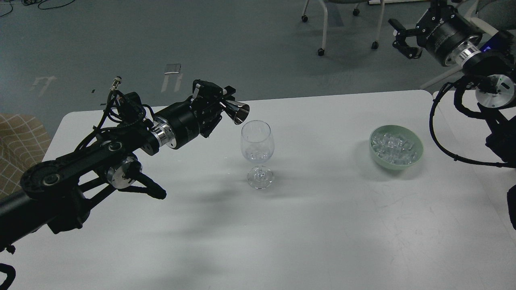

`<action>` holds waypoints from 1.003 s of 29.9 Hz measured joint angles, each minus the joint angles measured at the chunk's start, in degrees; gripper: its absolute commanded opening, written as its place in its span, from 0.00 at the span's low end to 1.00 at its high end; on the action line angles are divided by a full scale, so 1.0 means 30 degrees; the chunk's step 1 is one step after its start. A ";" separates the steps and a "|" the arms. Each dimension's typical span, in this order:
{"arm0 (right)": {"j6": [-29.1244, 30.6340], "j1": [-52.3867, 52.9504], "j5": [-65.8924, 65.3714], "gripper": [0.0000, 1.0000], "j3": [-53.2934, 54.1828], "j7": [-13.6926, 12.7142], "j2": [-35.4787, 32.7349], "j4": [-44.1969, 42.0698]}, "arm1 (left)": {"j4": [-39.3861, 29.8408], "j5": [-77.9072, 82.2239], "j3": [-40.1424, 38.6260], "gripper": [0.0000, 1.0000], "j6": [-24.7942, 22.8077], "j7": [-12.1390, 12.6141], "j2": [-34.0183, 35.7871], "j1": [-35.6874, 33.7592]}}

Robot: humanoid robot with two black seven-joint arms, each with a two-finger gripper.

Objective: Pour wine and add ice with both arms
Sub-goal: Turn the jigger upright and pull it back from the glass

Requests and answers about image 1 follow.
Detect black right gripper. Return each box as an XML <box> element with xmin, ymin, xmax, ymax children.
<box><xmin>388</xmin><ymin>0</ymin><xmax>482</xmax><ymax>66</ymax></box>

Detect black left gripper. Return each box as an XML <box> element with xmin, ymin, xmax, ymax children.
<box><xmin>154</xmin><ymin>79</ymin><xmax>236</xmax><ymax>150</ymax></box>

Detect steel double jigger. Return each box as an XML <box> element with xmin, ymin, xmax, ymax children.
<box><xmin>219</xmin><ymin>100</ymin><xmax>250</xmax><ymax>125</ymax></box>

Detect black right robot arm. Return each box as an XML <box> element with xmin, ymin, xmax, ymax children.
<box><xmin>388</xmin><ymin>0</ymin><xmax>515</xmax><ymax>168</ymax></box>

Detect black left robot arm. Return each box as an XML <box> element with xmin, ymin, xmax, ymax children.
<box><xmin>0</xmin><ymin>77</ymin><xmax>250</xmax><ymax>254</ymax></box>

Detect clear wine glass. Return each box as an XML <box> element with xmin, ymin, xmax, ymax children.
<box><xmin>240</xmin><ymin>120</ymin><xmax>275</xmax><ymax>189</ymax></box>

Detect pile of ice cubes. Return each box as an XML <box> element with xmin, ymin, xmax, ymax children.
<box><xmin>370</xmin><ymin>133</ymin><xmax>420</xmax><ymax>165</ymax></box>

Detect silver floor socket plate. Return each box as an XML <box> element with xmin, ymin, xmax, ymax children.
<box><xmin>164</xmin><ymin>64</ymin><xmax>182</xmax><ymax>75</ymax></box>

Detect grey white office chair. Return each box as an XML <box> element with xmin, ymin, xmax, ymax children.
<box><xmin>456</xmin><ymin>0</ymin><xmax>515</xmax><ymax>37</ymax></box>

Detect green bowl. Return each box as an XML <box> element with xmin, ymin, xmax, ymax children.
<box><xmin>369</xmin><ymin>125</ymin><xmax>424</xmax><ymax>171</ymax></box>

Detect beige checked cushion seat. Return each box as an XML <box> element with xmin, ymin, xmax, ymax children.
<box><xmin>0</xmin><ymin>113</ymin><xmax>52</xmax><ymax>198</ymax></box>

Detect black floor cables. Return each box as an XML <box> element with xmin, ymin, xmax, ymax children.
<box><xmin>0</xmin><ymin>0</ymin><xmax>77</xmax><ymax>18</ymax></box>

